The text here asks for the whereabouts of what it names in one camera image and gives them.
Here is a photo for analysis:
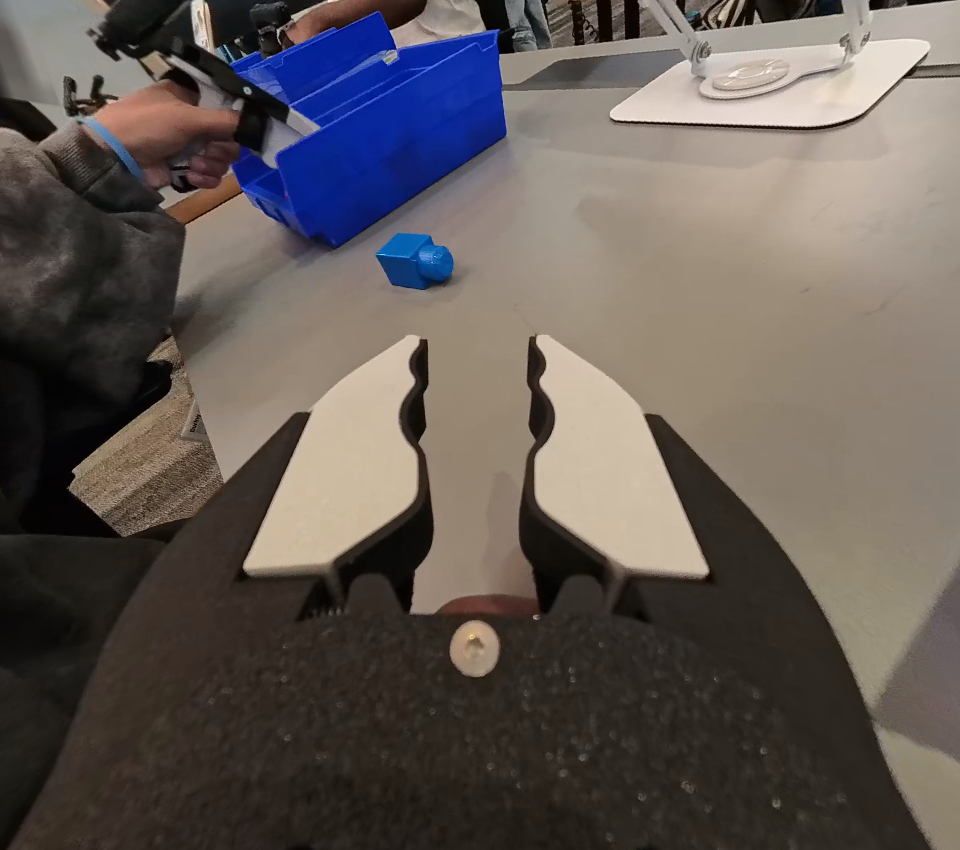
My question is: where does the blue plastic bin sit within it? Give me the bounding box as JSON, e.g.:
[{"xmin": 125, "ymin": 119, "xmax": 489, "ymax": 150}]
[
  {"xmin": 228, "ymin": 12, "xmax": 396, "ymax": 88},
  {"xmin": 231, "ymin": 29, "xmax": 508, "ymax": 248}
]

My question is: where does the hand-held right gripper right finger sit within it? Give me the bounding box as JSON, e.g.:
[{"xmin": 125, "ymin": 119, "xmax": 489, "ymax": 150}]
[{"xmin": 519, "ymin": 334, "xmax": 711, "ymax": 585}]

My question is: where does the person's dark clothing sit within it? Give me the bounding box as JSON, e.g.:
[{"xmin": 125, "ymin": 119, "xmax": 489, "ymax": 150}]
[{"xmin": 0, "ymin": 340, "xmax": 226, "ymax": 850}]

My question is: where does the grey desk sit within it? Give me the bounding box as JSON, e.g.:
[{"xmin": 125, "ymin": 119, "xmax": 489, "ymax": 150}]
[{"xmin": 171, "ymin": 1, "xmax": 960, "ymax": 742}]

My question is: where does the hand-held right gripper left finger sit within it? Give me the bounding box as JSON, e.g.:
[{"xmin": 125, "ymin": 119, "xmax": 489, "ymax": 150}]
[{"xmin": 241, "ymin": 334, "xmax": 436, "ymax": 589}]

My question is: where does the blue one-stud block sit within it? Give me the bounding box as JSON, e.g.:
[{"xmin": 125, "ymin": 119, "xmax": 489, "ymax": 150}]
[{"xmin": 375, "ymin": 231, "xmax": 459, "ymax": 290}]

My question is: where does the white tilting stand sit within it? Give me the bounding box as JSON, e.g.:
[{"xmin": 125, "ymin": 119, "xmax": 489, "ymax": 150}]
[{"xmin": 609, "ymin": 0, "xmax": 933, "ymax": 131}]

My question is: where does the blue wristband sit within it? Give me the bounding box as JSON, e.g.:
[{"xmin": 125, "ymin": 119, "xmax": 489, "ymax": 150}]
[{"xmin": 77, "ymin": 114, "xmax": 147, "ymax": 185}]

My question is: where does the person's left forearm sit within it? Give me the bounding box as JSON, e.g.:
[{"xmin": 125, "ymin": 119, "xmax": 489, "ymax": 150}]
[{"xmin": 0, "ymin": 115, "xmax": 189, "ymax": 401}]

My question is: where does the person's left hand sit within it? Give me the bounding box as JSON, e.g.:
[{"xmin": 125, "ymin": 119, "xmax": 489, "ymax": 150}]
[{"xmin": 97, "ymin": 81, "xmax": 243, "ymax": 191}]

